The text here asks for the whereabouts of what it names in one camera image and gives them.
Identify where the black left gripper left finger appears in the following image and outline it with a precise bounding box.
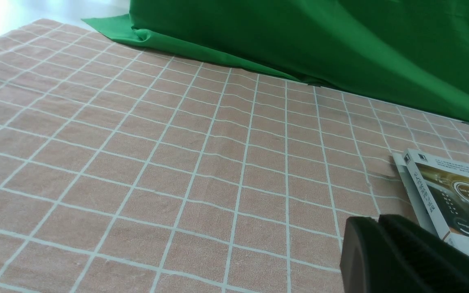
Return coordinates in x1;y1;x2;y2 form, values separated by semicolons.
340;216;432;293

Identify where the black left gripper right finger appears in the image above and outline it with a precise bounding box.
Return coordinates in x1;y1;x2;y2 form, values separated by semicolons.
378;214;469;293

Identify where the self-driving vehicle textbook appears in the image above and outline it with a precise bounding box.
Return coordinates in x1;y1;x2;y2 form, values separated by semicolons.
403;149;469;256

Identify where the green backdrop cloth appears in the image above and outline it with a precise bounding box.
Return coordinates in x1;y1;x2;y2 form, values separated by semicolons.
84;0;469;122

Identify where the pink grid tablecloth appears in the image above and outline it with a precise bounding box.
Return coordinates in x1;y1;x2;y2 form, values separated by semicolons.
0;19;469;293

